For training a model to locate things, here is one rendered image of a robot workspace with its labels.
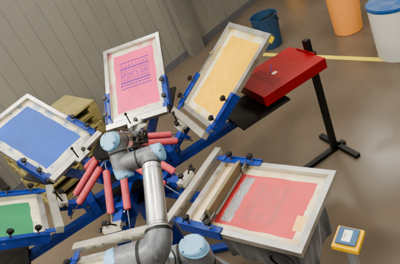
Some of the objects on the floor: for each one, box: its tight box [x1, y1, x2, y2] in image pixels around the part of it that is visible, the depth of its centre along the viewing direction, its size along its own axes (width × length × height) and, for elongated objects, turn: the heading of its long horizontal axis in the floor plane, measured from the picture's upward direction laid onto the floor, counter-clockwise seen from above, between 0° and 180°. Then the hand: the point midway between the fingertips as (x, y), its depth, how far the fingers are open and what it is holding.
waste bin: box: [249, 8, 283, 51], centre depth 620 cm, size 47×43×55 cm
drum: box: [321, 0, 363, 36], centre depth 566 cm, size 46×46×72 cm
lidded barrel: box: [365, 0, 400, 62], centre depth 474 cm, size 55×55×67 cm
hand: (142, 138), depth 195 cm, fingers open, 14 cm apart
